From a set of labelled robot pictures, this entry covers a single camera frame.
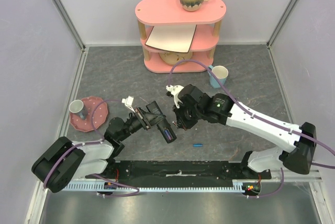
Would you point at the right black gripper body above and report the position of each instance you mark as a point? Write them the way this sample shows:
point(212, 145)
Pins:
point(185, 115)

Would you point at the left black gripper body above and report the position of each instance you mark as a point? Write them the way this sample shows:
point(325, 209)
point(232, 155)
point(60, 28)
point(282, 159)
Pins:
point(136, 122)

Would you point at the black remote control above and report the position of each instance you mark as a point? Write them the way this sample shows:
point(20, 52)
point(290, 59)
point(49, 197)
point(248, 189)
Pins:
point(162, 123)

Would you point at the blue purple battery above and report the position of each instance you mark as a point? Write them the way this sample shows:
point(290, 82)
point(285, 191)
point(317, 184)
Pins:
point(168, 134)

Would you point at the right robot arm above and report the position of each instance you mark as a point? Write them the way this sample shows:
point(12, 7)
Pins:
point(293, 149)

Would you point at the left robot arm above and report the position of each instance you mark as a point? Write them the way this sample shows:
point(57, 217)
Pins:
point(65, 160)

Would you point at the blue battery near base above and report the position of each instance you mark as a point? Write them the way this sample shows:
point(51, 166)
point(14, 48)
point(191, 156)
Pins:
point(197, 145)

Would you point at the pink polka-dot plate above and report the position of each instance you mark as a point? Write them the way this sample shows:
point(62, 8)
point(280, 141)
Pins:
point(96, 114)

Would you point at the light blue mug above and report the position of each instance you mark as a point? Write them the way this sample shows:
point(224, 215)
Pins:
point(218, 75)

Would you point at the beige painted bowl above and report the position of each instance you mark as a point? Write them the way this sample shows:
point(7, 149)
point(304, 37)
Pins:
point(171, 58)

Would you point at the grey white cup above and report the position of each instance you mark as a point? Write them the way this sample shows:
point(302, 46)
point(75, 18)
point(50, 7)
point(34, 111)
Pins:
point(77, 107)

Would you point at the white black-edged board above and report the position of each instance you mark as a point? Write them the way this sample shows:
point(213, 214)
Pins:
point(172, 38)

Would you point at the pink three-tier shelf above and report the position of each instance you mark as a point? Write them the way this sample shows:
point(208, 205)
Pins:
point(207, 19)

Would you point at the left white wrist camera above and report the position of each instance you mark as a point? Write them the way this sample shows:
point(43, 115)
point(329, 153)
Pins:
point(128, 103)

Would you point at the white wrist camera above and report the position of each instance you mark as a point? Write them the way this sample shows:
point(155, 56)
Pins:
point(173, 91)
point(128, 103)

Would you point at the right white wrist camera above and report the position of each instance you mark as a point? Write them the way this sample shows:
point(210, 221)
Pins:
point(173, 91)

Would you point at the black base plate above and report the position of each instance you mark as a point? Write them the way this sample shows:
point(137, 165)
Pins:
point(127, 171)

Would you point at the slotted cable duct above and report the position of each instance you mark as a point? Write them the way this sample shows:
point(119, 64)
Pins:
point(179, 185)

